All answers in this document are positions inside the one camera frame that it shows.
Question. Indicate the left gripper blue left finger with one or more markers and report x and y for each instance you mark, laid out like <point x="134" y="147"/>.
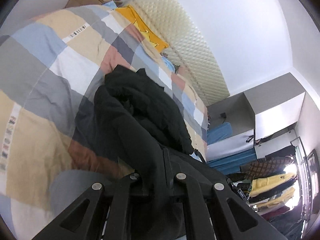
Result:
<point x="99" y="213"/>

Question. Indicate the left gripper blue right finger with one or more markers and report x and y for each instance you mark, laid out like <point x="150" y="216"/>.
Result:
<point x="216" y="212"/>

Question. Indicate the black large garment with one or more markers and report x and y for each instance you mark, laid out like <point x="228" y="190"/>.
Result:
<point x="133" y="126"/>

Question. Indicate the yellow garment on rack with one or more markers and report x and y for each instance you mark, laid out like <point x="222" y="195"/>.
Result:
<point x="271" y="191"/>

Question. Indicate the brown checked garment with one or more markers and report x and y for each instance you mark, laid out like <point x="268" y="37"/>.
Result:
<point x="263" y="168"/>

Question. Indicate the colourful patchwork duvet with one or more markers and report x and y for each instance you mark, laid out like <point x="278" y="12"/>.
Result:
<point x="51" y="67"/>

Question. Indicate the light blue pillow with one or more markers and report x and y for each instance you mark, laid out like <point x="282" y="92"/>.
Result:
<point x="169" y="65"/>

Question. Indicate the cream quilted headboard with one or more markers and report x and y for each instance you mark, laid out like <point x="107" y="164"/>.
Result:
<point x="187" y="46"/>

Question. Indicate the yellow pillow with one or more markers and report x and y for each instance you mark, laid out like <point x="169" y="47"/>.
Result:
<point x="130" y="14"/>

